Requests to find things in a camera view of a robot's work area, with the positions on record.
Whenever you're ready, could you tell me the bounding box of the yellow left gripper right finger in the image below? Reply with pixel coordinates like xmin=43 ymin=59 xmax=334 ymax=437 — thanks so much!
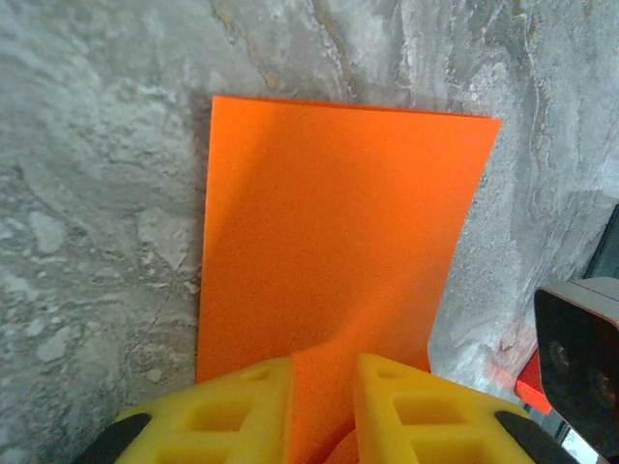
xmin=351 ymin=352 xmax=601 ymax=464

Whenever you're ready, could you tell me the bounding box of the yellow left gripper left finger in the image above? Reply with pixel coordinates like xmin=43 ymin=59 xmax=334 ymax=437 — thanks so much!
xmin=72 ymin=357 xmax=296 ymax=464

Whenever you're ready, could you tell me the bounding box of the orange paper sheet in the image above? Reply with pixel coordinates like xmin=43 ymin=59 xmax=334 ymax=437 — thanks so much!
xmin=195 ymin=95 xmax=503 ymax=464

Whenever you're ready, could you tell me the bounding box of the small red block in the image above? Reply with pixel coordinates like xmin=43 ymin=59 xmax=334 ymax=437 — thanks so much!
xmin=513 ymin=346 xmax=553 ymax=416

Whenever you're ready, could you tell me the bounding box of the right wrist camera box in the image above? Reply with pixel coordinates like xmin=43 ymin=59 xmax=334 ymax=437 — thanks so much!
xmin=534 ymin=277 xmax=619 ymax=464

